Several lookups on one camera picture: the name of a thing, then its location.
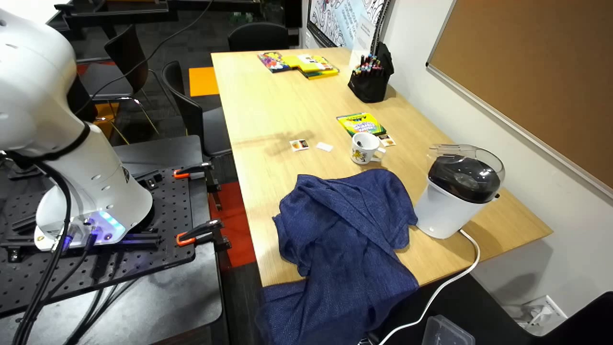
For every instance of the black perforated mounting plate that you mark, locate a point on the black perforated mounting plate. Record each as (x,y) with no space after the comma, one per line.
(159,216)

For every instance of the colourful crayon box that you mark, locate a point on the colourful crayon box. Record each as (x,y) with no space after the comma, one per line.
(270,59)

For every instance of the white paper pile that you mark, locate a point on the white paper pile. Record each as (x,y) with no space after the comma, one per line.
(534,314)

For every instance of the dark blue cloth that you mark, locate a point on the dark blue cloth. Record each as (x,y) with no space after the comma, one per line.
(345,241)

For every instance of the black pencil holder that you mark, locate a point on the black pencil holder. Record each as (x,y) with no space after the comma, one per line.
(369,82)

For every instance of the small white card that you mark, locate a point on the small white card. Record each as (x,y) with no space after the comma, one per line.
(324,146)

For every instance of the brown cork board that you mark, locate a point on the brown cork board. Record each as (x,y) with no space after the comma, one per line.
(536,77)

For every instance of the whiteboard with drawings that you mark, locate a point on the whiteboard with drawings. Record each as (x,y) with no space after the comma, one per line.
(345,21)

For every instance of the white mug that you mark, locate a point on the white mug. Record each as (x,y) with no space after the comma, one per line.
(364,153)

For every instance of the small brown printed card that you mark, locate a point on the small brown printed card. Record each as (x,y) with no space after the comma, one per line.
(299,144)

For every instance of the grey robot cart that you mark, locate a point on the grey robot cart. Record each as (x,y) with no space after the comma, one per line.
(172,299)

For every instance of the black chair metal legs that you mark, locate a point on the black chair metal legs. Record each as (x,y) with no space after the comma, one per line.
(124,54)

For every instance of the clear plastic container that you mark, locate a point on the clear plastic container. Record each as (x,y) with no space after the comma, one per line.
(446,331)

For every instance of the green Crayola marker box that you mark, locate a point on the green Crayola marker box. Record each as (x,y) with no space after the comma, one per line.
(360,123)

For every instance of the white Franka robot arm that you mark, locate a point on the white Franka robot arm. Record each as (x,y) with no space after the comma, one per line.
(38,82)

